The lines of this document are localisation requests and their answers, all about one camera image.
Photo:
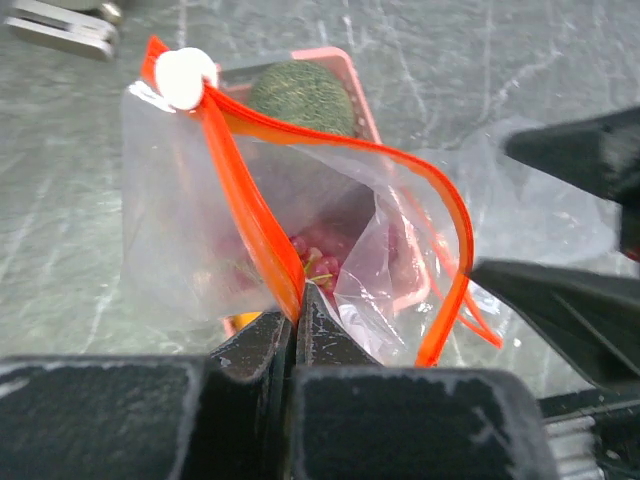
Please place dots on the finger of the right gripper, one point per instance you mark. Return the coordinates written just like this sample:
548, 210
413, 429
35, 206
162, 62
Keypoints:
599, 155
591, 320

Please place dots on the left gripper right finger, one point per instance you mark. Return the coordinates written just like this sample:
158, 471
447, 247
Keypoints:
321, 340

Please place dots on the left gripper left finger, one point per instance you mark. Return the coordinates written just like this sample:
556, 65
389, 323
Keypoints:
264, 348

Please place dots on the red grape bunch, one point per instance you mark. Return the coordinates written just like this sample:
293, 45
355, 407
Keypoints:
322, 250

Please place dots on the pink plastic basket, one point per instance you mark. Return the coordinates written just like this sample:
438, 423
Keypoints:
358, 193

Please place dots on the clear bag orange zipper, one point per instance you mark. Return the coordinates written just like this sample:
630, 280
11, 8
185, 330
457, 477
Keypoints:
228, 211

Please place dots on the orange fruit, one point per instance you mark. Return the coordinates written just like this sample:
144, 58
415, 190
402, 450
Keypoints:
240, 321

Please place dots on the green netted melon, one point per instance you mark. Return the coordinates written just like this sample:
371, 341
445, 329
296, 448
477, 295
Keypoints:
305, 94

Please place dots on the small white metal bracket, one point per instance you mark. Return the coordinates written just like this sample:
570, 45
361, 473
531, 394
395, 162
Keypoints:
89, 29

